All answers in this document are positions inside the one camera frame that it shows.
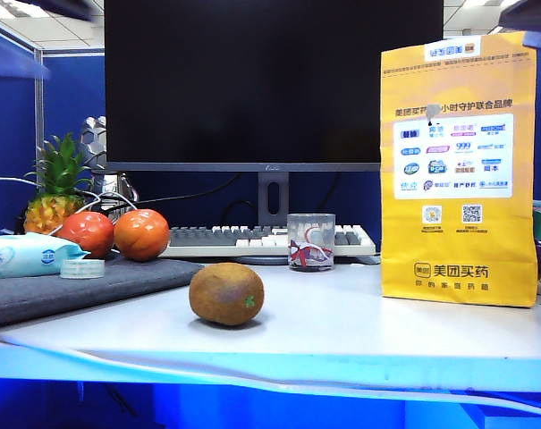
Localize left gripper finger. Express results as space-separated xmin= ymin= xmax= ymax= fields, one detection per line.
xmin=0 ymin=42 xmax=52 ymax=80
xmin=14 ymin=0 xmax=97 ymax=22

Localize brown kiwifruit with green sticker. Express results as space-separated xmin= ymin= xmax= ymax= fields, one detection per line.
xmin=188 ymin=262 xmax=266 ymax=326

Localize yellow printed paper bag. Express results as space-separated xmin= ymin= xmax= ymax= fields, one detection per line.
xmin=379 ymin=30 xmax=539 ymax=308

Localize silver honeycomb figurine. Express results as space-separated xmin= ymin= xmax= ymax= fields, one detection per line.
xmin=75 ymin=115 xmax=139 ymax=211

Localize small pineapple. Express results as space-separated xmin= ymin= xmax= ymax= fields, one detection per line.
xmin=22 ymin=132 xmax=95 ymax=236

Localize red orange round fruit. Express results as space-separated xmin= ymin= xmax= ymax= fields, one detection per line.
xmin=55 ymin=210 xmax=115 ymax=259

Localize light blue wet wipes pack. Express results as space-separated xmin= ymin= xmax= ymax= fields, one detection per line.
xmin=0 ymin=231 xmax=90 ymax=281

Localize black computer monitor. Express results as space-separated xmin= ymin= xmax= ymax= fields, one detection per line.
xmin=103 ymin=0 xmax=444 ymax=173

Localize clear tape roll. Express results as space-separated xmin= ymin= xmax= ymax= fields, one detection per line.
xmin=59 ymin=257 xmax=106 ymax=280

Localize grey felt mat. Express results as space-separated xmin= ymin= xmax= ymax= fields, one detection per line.
xmin=0 ymin=255 xmax=206 ymax=329

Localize white and grey keyboard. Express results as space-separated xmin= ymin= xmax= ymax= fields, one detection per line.
xmin=160 ymin=223 xmax=378 ymax=258

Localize clear glass cup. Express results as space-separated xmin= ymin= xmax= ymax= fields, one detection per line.
xmin=286 ymin=213 xmax=336 ymax=272

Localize grey partition post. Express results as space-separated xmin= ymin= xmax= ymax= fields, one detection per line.
xmin=33 ymin=48 xmax=46 ymax=162

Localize white thin cable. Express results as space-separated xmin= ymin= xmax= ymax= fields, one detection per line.
xmin=0 ymin=176 xmax=138 ymax=236

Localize black thin cable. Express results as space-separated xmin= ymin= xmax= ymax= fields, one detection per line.
xmin=105 ymin=172 xmax=243 ymax=214

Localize red white string tags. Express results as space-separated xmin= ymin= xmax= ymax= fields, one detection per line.
xmin=289 ymin=239 xmax=334 ymax=269

